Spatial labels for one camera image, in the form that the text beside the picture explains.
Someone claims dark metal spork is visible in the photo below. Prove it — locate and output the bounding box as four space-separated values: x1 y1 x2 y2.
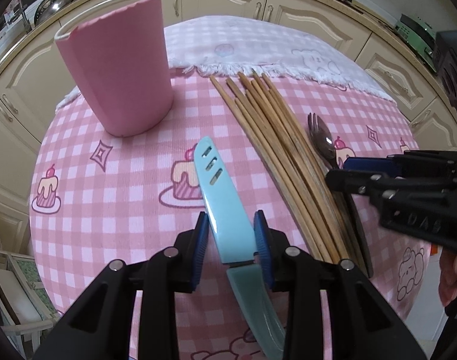
307 113 373 278

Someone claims light blue sheathed knife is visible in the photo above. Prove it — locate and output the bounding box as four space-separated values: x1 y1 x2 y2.
193 136 285 359

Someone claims person's right hand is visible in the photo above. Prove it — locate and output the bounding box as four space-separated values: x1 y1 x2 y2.
438 249 457 306

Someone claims pink checkered tablecloth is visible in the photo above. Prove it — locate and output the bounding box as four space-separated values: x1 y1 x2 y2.
28 65 432 360

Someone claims green countertop appliance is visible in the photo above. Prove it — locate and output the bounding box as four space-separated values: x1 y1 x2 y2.
394 14 436 72

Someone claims white checkered towel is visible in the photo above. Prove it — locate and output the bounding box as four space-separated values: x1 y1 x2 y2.
63 16 387 104

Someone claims pink utensil holder cup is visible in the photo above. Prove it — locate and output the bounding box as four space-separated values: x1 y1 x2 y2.
55 0 173 137

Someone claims metal colander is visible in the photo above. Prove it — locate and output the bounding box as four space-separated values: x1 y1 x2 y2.
34 0 56 26

